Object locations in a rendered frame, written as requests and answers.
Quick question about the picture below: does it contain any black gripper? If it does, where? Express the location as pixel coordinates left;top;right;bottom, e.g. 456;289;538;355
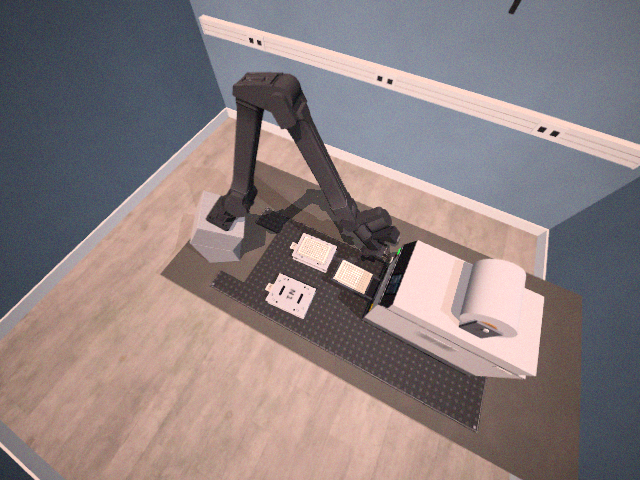
360;232;391;260

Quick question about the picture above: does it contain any white roll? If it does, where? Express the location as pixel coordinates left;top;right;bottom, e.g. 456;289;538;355
459;259;526;338

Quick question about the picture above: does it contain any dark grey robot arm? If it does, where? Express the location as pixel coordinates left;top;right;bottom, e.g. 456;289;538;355
206;72;400;251

